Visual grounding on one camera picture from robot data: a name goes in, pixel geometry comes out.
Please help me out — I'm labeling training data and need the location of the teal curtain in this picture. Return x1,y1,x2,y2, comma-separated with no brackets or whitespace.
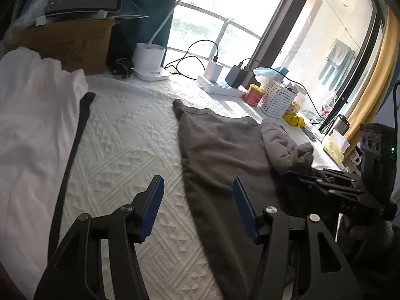
106,0,183,69

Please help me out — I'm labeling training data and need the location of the plastic water bottle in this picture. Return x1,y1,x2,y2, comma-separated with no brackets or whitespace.
321,94,336,119

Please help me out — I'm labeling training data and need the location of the white desk lamp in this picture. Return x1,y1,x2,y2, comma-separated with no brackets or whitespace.
131,0,182,82

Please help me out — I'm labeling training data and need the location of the red yellow-lidded can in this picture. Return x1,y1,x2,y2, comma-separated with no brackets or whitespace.
244,83,265,106

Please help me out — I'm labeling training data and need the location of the white power strip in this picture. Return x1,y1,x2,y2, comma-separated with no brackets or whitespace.
196,75,248,98

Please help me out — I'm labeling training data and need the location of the yellow curtain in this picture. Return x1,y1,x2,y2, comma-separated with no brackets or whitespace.
344,7,399,157

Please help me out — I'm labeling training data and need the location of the white charger adapter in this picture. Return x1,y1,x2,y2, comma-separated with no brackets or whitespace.
203,60,223,82

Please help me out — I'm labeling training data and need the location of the brown cardboard box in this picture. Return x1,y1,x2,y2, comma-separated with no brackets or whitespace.
7,19,116,75

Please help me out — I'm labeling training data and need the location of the black power cable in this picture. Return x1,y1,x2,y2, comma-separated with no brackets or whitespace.
164,39,328,123

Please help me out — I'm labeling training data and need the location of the black charger adapter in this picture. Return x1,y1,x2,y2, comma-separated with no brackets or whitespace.
225,65,248,88

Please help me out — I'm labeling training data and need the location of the dark grey t-shirt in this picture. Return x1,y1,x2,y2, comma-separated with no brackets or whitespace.
172,98,339,300

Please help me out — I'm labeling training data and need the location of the yellow plush toy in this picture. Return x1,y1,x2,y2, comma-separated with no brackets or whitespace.
282,101,307,128

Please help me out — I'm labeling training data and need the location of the white perforated basket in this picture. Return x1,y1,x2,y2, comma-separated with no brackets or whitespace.
258,80,296,119

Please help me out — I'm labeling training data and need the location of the white textured tablecloth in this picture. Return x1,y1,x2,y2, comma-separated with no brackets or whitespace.
48,76,259,299

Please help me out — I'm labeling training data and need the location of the blue face mask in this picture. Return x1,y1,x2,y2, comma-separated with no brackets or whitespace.
253,67,289,83

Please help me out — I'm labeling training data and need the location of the white folded garment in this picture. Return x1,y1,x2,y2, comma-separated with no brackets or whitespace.
1,47,88,299

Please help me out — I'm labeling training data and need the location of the yellow tissue pack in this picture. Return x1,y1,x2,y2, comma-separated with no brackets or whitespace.
323,129,350,165

